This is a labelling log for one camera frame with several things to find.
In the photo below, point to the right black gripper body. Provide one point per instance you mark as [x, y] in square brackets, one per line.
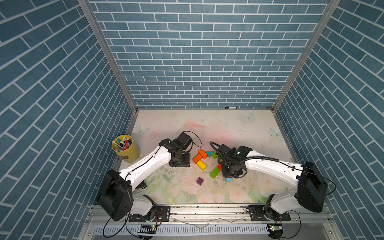
[229, 172]

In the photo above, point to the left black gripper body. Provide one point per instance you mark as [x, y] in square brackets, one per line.
[183, 160]

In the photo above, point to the green block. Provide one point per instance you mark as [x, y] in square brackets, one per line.
[214, 155]
[215, 172]

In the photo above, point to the orange block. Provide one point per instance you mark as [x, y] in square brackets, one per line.
[203, 154]
[197, 158]

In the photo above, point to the green block front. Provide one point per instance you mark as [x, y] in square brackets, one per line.
[215, 172]

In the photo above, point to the teal triangle block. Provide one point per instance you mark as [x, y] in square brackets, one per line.
[209, 154]

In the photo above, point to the yellow block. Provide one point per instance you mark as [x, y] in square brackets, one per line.
[201, 165]

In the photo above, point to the purple cube block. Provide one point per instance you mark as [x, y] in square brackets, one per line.
[200, 181]

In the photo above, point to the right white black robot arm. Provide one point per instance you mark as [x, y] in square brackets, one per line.
[307, 187]

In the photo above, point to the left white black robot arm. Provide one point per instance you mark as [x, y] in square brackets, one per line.
[115, 194]

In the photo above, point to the yellow pen cup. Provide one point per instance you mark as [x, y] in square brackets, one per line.
[125, 147]

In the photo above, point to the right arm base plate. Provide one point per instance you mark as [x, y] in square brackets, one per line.
[261, 213]

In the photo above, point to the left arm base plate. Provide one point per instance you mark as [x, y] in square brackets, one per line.
[159, 214]

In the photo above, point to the aluminium front rail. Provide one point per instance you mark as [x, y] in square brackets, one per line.
[213, 222]

